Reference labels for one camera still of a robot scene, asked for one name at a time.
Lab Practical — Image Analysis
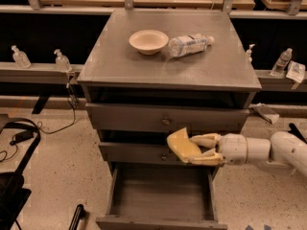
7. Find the grey three-drawer cabinet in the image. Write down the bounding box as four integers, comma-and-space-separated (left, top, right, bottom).
77, 9, 263, 230

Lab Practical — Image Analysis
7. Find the black stand leg right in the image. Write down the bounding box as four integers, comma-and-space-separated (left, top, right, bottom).
289, 123, 307, 144

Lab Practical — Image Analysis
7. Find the black power adapter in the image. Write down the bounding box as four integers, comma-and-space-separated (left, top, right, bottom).
10, 130, 34, 146

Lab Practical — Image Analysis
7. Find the sanitizer pump bottle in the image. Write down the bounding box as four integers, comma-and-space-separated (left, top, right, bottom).
246, 44, 255, 63
54, 49, 72, 73

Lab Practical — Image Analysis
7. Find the grey middle drawer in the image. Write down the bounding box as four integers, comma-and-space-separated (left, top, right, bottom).
98, 141, 231, 168

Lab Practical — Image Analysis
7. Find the brass drawer knob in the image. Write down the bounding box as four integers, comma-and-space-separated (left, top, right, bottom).
160, 154, 167, 161
162, 117, 170, 126

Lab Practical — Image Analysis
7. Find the brass top drawer knob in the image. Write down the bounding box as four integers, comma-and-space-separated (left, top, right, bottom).
162, 117, 170, 126

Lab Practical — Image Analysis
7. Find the grey top drawer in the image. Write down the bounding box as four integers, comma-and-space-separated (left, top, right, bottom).
85, 103, 249, 133

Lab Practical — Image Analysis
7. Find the grey open bottom drawer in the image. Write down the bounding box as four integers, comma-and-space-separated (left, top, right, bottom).
96, 164, 227, 230

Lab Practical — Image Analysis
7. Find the far left sanitizer bottle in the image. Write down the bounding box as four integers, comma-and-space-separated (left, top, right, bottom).
12, 45, 31, 68

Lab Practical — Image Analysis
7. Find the black chair left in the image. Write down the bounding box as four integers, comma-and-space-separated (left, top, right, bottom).
0, 114, 41, 230

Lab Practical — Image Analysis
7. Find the right sanitizer pump bottle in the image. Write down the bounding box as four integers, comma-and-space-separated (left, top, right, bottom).
246, 44, 255, 63

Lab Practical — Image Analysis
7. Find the brass middle drawer knob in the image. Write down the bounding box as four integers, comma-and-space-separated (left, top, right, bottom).
160, 154, 167, 161

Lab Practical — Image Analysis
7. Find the grey box on floor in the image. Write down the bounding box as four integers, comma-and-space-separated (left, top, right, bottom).
250, 103, 279, 124

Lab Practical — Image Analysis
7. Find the white paper bowl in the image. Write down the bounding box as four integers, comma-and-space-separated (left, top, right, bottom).
129, 30, 169, 56

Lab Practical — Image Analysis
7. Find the clear plastic water bottle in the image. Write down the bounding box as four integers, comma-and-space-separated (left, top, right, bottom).
168, 34, 215, 58

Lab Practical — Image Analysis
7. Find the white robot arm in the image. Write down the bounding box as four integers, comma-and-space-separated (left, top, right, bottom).
188, 131, 307, 176

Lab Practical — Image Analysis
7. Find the black tube bottom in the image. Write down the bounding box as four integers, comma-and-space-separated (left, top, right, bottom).
68, 204, 85, 230

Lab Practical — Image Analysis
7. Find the white plastic packet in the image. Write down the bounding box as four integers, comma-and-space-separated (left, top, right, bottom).
286, 60, 305, 83

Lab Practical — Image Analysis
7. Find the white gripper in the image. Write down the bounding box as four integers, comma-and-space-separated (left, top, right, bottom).
188, 133, 248, 166

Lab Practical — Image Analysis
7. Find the yellow sponge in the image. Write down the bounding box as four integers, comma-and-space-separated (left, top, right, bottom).
167, 127, 201, 163

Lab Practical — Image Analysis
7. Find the black cable on floor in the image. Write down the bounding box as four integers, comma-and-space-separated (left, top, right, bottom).
36, 80, 79, 136

